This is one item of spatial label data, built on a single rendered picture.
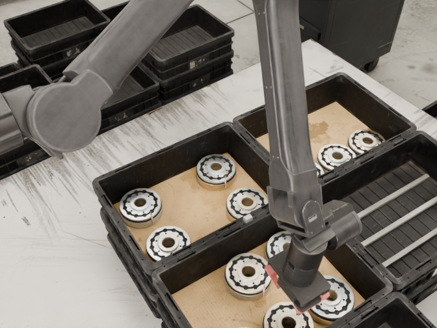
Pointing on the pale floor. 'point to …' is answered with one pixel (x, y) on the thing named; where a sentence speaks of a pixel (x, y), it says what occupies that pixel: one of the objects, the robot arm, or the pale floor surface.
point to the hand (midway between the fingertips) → (291, 297)
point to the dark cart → (351, 27)
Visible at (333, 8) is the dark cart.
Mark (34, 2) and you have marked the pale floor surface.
